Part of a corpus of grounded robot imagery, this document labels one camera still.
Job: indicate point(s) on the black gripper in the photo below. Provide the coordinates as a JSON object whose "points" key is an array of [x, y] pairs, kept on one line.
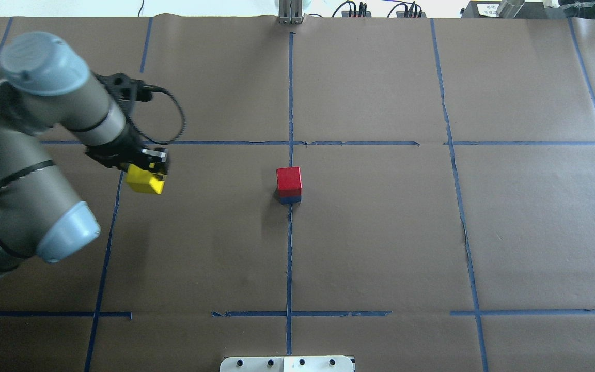
{"points": [[117, 154]]}

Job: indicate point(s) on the yellow wooden block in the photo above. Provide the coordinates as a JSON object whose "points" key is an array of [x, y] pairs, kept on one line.
{"points": [[143, 181]]}

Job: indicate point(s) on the blue wooden block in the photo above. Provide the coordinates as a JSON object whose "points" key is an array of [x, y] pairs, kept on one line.
{"points": [[290, 199]]}

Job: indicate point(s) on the red wooden block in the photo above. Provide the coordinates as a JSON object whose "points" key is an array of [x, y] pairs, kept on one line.
{"points": [[289, 182]]}

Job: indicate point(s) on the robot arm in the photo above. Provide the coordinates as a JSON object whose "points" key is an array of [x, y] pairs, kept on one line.
{"points": [[43, 83]]}

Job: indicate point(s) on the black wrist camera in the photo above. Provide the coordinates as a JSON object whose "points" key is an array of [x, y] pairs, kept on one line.
{"points": [[125, 90]]}

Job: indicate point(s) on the aluminium frame post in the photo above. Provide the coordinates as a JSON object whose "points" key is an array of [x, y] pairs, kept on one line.
{"points": [[290, 11]]}

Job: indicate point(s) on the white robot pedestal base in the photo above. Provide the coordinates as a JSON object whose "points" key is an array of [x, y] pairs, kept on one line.
{"points": [[289, 363]]}

